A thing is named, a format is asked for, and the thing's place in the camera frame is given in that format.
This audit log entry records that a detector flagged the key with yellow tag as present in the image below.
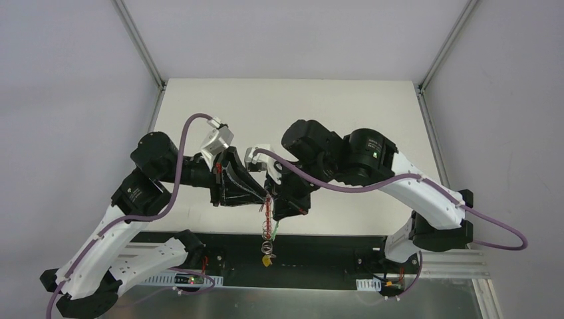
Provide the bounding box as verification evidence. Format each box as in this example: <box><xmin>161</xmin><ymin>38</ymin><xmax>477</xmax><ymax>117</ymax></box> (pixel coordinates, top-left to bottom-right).
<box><xmin>261</xmin><ymin>255</ymin><xmax>273</xmax><ymax>267</ymax></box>

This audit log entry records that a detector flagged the key with green tag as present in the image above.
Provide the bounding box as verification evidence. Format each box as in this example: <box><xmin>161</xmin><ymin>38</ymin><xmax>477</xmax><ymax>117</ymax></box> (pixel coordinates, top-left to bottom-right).
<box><xmin>270</xmin><ymin>221</ymin><xmax>279</xmax><ymax>241</ymax></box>

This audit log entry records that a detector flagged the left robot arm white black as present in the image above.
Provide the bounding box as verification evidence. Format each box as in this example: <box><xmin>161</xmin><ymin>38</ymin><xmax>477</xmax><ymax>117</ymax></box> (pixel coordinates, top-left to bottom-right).
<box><xmin>40</xmin><ymin>128</ymin><xmax>267</xmax><ymax>318</ymax></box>

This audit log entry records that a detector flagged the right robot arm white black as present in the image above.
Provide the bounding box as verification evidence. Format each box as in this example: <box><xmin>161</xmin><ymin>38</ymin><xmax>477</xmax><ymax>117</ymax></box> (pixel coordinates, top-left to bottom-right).
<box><xmin>246</xmin><ymin>120</ymin><xmax>474</xmax><ymax>272</ymax></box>

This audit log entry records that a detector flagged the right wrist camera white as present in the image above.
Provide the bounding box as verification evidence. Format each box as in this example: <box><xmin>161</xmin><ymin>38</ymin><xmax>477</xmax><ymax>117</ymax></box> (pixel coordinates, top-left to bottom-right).
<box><xmin>244</xmin><ymin>144</ymin><xmax>282</xmax><ymax>185</ymax></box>

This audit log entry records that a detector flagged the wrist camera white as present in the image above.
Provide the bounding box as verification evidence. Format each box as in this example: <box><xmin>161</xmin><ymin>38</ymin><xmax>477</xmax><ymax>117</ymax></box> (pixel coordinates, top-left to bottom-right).
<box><xmin>244</xmin><ymin>144</ymin><xmax>282</xmax><ymax>185</ymax></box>
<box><xmin>200</xmin><ymin>117</ymin><xmax>234</xmax><ymax>171</ymax></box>

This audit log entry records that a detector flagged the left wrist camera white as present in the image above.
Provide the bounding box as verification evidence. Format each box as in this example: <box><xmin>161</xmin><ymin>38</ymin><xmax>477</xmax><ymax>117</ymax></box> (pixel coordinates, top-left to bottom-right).
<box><xmin>200</xmin><ymin>117</ymin><xmax>234</xmax><ymax>171</ymax></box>

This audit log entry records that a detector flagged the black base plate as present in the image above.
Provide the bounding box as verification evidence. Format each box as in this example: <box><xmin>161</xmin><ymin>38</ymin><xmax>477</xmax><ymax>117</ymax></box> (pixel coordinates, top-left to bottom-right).
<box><xmin>193</xmin><ymin>233</ymin><xmax>420</xmax><ymax>290</ymax></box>

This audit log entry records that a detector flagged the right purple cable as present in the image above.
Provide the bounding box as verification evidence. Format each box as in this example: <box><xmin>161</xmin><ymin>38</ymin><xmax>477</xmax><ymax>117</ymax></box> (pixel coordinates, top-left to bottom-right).
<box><xmin>251</xmin><ymin>148</ymin><xmax>529</xmax><ymax>252</ymax></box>

